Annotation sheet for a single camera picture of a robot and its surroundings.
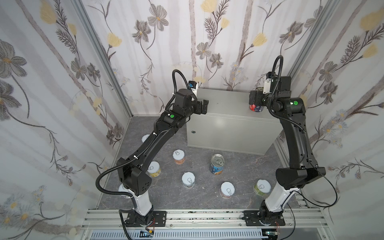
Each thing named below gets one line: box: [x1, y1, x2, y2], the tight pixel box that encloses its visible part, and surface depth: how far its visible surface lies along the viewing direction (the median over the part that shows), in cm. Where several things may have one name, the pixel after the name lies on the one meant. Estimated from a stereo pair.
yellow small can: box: [147, 161, 161, 178], surface depth 88 cm
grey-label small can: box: [181, 171, 196, 189], surface depth 84 cm
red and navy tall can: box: [249, 103, 264, 113], surface depth 76 cm
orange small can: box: [172, 149, 185, 165], surface depth 94 cm
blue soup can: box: [210, 153, 225, 175], surface depth 86 cm
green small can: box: [253, 179, 272, 197], surface depth 82 cm
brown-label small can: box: [219, 181, 236, 200], surface depth 80 cm
